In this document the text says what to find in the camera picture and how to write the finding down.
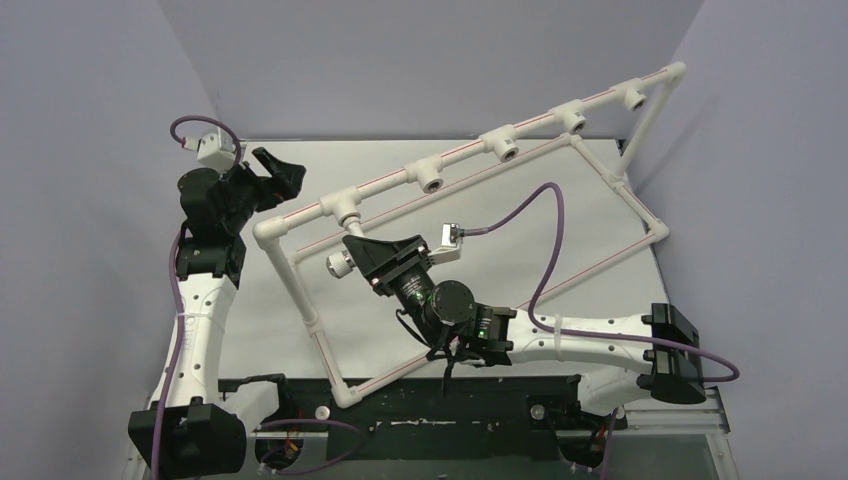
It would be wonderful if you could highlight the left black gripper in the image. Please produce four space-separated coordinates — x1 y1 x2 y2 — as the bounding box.
215 148 304 232

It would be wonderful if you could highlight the white plastic water faucet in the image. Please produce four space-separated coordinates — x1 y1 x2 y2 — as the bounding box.
325 211 365 279

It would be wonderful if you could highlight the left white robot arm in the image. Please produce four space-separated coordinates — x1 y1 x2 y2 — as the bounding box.
128 148 307 479

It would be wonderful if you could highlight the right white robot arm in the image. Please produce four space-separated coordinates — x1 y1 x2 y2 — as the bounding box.
326 235 706 427

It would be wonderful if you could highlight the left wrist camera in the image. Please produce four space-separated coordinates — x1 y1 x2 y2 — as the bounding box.
196 131 236 174

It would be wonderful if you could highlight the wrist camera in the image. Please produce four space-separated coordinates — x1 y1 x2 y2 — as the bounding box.
196 131 236 174
428 223 463 265

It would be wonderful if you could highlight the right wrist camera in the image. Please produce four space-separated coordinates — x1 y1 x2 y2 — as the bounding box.
428 223 463 265

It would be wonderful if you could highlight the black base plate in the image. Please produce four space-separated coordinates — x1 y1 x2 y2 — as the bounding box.
218 374 637 463

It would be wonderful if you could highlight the white PVC pipe frame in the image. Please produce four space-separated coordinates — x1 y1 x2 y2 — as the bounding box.
225 62 686 408

